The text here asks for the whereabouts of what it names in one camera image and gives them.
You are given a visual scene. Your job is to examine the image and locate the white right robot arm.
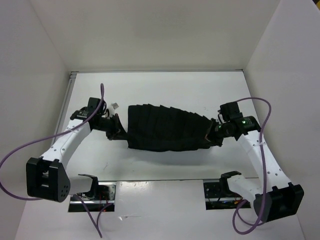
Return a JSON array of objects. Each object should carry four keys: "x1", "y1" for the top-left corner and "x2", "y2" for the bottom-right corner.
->
[{"x1": 208, "y1": 101, "x2": 304, "y2": 223}]

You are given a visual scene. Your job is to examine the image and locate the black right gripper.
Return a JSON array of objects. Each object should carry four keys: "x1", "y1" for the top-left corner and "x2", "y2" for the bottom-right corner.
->
[{"x1": 198, "y1": 117, "x2": 234, "y2": 147}]

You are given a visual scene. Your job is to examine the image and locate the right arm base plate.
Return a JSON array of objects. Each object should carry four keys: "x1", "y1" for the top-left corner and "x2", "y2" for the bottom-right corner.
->
[{"x1": 203, "y1": 179, "x2": 243, "y2": 210}]

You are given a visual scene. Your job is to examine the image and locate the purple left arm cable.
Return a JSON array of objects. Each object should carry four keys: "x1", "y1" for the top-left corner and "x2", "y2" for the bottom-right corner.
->
[{"x1": 0, "y1": 83, "x2": 113, "y2": 238}]

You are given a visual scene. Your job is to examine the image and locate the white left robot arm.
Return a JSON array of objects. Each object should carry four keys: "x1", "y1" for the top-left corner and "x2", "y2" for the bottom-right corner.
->
[{"x1": 26, "y1": 97, "x2": 122, "y2": 203}]

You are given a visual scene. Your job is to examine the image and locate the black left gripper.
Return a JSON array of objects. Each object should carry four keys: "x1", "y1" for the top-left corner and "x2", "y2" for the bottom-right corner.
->
[{"x1": 93, "y1": 113, "x2": 131, "y2": 141}]

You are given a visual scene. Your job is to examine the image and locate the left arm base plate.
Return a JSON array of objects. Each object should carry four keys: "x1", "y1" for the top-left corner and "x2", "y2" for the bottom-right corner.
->
[{"x1": 68, "y1": 182, "x2": 117, "y2": 213}]

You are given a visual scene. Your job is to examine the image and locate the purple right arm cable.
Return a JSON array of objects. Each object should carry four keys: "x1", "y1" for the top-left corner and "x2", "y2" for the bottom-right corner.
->
[{"x1": 232, "y1": 97, "x2": 272, "y2": 235}]

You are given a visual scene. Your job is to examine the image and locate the black pleated skirt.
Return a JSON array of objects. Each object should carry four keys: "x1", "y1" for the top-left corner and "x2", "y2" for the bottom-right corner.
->
[{"x1": 127, "y1": 104, "x2": 218, "y2": 152}]

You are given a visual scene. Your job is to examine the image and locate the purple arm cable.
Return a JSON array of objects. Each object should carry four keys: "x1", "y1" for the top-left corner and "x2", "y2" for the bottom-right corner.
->
[
  {"x1": 0, "y1": 83, "x2": 113, "y2": 238},
  {"x1": 232, "y1": 97, "x2": 272, "y2": 235}
]

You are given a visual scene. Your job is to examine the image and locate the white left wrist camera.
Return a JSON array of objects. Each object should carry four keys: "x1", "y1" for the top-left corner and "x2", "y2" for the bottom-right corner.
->
[{"x1": 105, "y1": 102, "x2": 119, "y2": 119}]

